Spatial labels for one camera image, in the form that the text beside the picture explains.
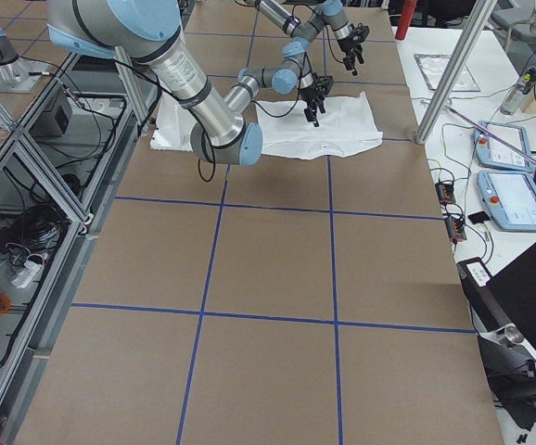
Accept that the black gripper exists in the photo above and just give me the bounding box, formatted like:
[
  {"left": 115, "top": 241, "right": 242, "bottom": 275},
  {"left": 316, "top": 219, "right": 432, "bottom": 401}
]
[
  {"left": 300, "top": 72, "right": 334, "bottom": 127},
  {"left": 337, "top": 23, "right": 370, "bottom": 76}
]

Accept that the white long-sleeve printed shirt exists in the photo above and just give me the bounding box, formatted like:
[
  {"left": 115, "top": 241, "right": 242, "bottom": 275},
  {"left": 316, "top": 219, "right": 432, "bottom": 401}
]
[{"left": 256, "top": 92, "right": 383, "bottom": 159}]

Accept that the red cylinder bottle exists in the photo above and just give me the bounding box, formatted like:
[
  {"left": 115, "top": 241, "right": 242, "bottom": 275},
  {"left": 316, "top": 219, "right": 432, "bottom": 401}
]
[{"left": 395, "top": 0, "right": 417, "bottom": 41}]

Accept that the upper black orange adapter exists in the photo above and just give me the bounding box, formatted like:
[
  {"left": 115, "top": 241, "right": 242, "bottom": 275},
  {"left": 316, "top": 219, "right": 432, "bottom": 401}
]
[{"left": 435, "top": 182, "right": 456, "bottom": 205}]

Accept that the black orange adapter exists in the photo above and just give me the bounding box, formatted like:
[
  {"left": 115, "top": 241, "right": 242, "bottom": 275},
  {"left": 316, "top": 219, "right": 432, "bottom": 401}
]
[
  {"left": 435, "top": 182, "right": 456, "bottom": 205},
  {"left": 444, "top": 215, "right": 467, "bottom": 245}
]

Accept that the upper blue teach pendant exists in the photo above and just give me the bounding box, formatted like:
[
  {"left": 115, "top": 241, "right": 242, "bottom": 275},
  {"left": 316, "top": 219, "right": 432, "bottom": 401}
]
[{"left": 475, "top": 121, "right": 533, "bottom": 172}]

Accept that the blue teach pendant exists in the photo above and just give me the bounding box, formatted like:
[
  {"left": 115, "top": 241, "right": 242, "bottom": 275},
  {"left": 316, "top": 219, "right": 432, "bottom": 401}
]
[
  {"left": 475, "top": 121, "right": 533, "bottom": 172},
  {"left": 477, "top": 171, "right": 536, "bottom": 233}
]

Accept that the lower black orange adapter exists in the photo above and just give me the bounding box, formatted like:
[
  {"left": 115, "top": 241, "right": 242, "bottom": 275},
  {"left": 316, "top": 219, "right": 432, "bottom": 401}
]
[{"left": 444, "top": 215, "right": 467, "bottom": 245}]

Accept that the lower blue teach pendant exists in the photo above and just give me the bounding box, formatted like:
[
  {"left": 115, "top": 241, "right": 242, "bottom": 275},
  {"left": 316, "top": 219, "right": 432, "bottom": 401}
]
[{"left": 477, "top": 171, "right": 536, "bottom": 233}]

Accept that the grabber reacher tool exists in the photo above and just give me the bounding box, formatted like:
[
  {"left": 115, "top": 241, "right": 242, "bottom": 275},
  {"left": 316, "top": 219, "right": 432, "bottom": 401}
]
[{"left": 419, "top": 96, "right": 536, "bottom": 205}]

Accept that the grey control box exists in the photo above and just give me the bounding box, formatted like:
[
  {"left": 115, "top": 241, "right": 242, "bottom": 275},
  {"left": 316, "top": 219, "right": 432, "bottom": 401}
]
[{"left": 30, "top": 89, "right": 72, "bottom": 137}]

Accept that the black laptop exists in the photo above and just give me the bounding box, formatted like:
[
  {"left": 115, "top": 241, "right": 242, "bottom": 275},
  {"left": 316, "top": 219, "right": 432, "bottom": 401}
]
[{"left": 457, "top": 242, "right": 536, "bottom": 350}]

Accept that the white power strip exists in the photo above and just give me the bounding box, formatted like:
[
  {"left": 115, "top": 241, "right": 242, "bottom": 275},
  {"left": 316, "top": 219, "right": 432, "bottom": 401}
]
[{"left": 10, "top": 260, "right": 44, "bottom": 288}]

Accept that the aluminium frame post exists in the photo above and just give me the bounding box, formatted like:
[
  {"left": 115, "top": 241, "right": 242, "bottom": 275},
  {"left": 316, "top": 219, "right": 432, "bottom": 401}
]
[{"left": 415, "top": 0, "right": 497, "bottom": 145}]

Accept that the aluminium extrusion frame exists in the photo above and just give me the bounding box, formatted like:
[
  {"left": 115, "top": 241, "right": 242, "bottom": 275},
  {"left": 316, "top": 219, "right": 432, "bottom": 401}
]
[{"left": 0, "top": 0, "right": 167, "bottom": 439}]

